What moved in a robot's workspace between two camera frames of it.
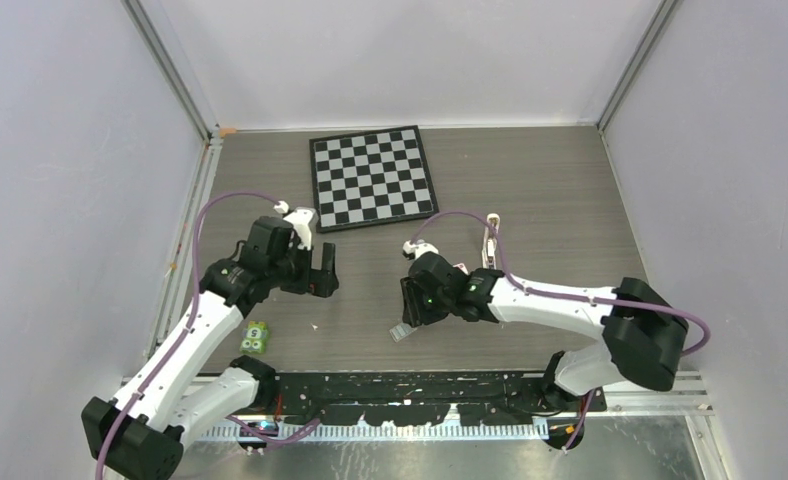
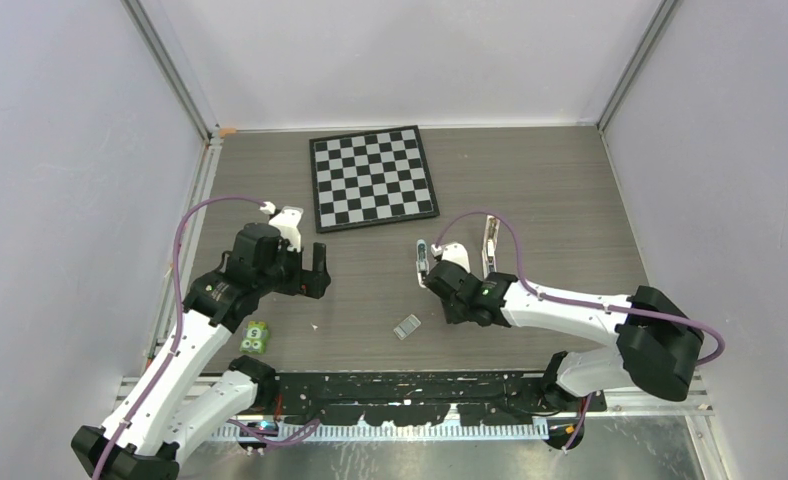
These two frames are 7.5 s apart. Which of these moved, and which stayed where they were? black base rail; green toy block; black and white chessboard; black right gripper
Moved: black right gripper
Stayed: black and white chessboard; green toy block; black base rail
